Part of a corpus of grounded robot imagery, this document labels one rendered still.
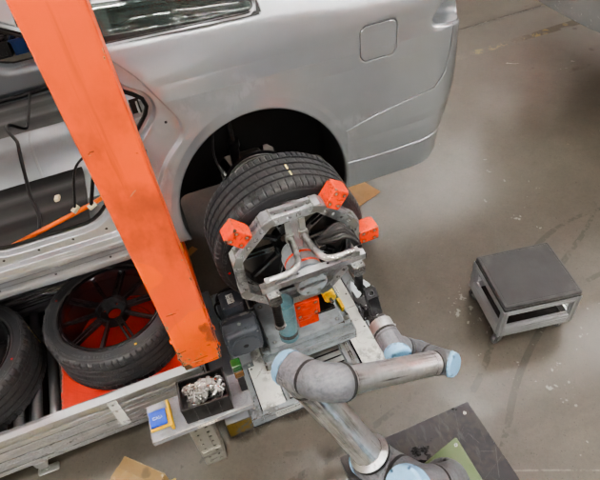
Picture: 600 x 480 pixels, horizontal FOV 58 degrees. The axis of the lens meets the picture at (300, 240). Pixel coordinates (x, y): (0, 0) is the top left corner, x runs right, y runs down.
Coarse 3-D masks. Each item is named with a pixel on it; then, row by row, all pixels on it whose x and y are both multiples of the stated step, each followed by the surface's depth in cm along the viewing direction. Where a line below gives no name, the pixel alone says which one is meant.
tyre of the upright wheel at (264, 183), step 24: (240, 168) 218; (264, 168) 214; (288, 168) 212; (312, 168) 217; (216, 192) 221; (240, 192) 211; (264, 192) 205; (288, 192) 207; (312, 192) 211; (216, 216) 216; (240, 216) 206; (360, 216) 231; (216, 240) 214; (216, 264) 220; (288, 288) 245
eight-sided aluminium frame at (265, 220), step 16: (272, 208) 206; (288, 208) 206; (304, 208) 204; (320, 208) 206; (256, 224) 206; (272, 224) 203; (352, 224) 219; (256, 240) 206; (240, 256) 209; (240, 272) 215; (336, 272) 237; (240, 288) 221; (256, 288) 231
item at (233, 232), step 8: (232, 224) 201; (240, 224) 205; (224, 232) 203; (232, 232) 199; (240, 232) 200; (248, 232) 203; (224, 240) 201; (232, 240) 201; (240, 240) 203; (248, 240) 204; (240, 248) 206
